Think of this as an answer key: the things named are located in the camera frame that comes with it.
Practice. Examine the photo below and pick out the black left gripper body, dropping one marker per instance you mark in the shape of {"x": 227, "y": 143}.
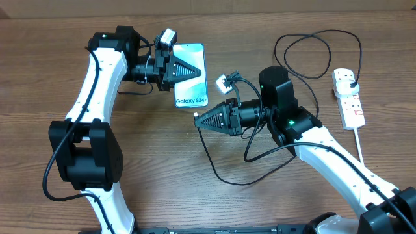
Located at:
{"x": 159, "y": 69}

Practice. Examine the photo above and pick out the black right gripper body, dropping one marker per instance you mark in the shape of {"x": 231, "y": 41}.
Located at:
{"x": 235, "y": 117}

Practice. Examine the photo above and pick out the blue smartphone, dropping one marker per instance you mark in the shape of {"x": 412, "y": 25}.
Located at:
{"x": 191, "y": 91}

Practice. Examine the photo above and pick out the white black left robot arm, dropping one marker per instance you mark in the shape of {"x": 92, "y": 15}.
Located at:
{"x": 85, "y": 149}

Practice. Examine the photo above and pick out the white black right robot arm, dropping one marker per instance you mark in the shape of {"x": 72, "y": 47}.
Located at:
{"x": 380, "y": 206}

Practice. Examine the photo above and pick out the white charger plug adapter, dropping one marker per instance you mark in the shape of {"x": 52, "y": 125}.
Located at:
{"x": 343, "y": 89}

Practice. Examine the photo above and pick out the white power strip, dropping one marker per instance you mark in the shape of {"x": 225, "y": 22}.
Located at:
{"x": 350, "y": 107}

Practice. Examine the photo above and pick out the brown cardboard backdrop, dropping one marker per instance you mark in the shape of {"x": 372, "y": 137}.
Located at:
{"x": 20, "y": 9}

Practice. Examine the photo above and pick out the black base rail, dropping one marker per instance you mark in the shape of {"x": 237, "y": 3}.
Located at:
{"x": 211, "y": 230}

